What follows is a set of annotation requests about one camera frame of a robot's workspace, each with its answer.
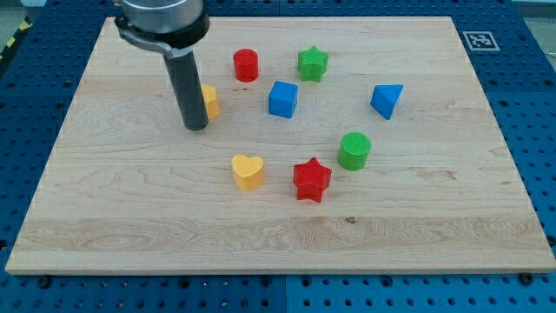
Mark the yellow heart block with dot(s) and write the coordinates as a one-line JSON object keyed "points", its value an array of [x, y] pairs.
{"points": [[249, 173]]}

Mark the red star block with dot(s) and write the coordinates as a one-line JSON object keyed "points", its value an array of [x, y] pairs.
{"points": [[311, 179]]}

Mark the white fiducial marker tag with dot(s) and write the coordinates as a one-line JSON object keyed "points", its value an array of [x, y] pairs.
{"points": [[479, 40]]}

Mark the light wooden board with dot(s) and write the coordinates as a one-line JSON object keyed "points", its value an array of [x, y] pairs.
{"points": [[127, 190]]}

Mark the green cylinder block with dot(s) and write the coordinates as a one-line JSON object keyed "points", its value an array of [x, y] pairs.
{"points": [[354, 151]]}

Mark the blue triangular prism block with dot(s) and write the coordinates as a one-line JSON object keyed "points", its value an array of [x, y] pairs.
{"points": [[385, 98]]}

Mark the blue cube block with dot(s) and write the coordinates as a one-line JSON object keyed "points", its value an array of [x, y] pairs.
{"points": [[282, 99]]}

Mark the green star block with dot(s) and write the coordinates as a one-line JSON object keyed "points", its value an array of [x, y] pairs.
{"points": [[312, 64]]}

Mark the red cylinder block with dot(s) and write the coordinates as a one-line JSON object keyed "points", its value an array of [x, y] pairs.
{"points": [[246, 65]]}

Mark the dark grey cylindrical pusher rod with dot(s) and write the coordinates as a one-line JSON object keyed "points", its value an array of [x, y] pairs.
{"points": [[185, 80]]}

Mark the yellow hexagon block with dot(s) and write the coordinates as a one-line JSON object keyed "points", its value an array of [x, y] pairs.
{"points": [[211, 101]]}

